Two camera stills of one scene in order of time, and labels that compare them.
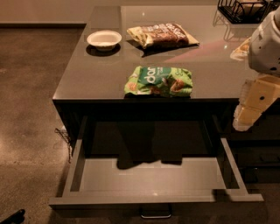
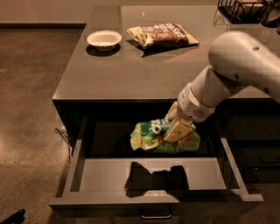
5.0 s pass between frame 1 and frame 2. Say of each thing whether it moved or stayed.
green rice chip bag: moved
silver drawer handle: stayed
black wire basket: stayed
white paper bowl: stayed
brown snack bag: stayed
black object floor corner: stayed
